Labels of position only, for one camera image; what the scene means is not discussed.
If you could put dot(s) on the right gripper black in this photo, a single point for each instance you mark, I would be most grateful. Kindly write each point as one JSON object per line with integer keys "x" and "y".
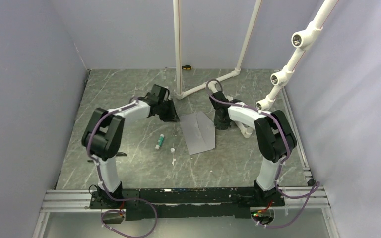
{"x": 218, "y": 125}

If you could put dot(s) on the green white glue stick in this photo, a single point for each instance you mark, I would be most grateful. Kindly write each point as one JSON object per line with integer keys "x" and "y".
{"x": 160, "y": 141}

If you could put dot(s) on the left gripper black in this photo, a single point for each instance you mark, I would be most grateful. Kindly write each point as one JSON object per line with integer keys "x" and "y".
{"x": 172, "y": 116}

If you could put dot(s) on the black handled pliers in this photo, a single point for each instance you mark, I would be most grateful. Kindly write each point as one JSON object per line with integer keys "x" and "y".
{"x": 118, "y": 154}

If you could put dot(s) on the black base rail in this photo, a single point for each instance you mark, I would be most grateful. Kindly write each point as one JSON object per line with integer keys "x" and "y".
{"x": 145, "y": 203}

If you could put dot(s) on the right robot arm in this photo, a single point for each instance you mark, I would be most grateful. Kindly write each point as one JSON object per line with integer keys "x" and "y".
{"x": 275, "y": 137}

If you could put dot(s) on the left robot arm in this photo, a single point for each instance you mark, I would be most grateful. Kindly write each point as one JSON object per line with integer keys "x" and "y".
{"x": 103, "y": 134}

